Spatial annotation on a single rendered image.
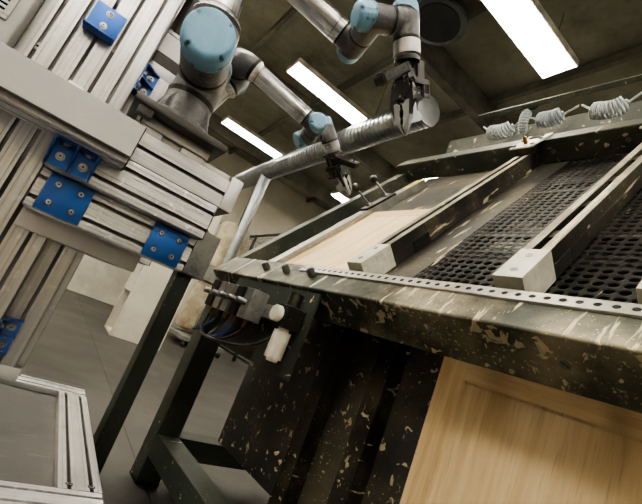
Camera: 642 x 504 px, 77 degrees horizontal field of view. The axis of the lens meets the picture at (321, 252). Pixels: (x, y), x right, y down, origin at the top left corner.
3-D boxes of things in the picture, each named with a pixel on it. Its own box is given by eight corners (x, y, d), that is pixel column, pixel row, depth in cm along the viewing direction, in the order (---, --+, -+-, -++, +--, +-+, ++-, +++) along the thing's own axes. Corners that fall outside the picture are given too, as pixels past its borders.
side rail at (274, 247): (246, 279, 179) (236, 256, 176) (403, 192, 237) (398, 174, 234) (252, 280, 174) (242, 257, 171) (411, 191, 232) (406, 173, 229)
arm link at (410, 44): (406, 33, 109) (385, 46, 116) (406, 51, 109) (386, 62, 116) (426, 40, 113) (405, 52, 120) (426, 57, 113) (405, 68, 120)
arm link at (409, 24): (383, 8, 116) (409, 13, 119) (384, 47, 116) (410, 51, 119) (398, -9, 109) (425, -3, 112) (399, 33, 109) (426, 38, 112)
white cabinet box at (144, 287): (104, 326, 501) (177, 182, 548) (149, 341, 530) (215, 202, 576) (108, 334, 451) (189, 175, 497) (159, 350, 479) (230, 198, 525)
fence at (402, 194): (269, 271, 157) (265, 262, 156) (419, 187, 207) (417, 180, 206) (276, 272, 153) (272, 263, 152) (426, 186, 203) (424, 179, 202)
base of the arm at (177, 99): (151, 104, 92) (171, 69, 95) (140, 122, 105) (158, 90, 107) (211, 141, 100) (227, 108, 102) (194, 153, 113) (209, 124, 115)
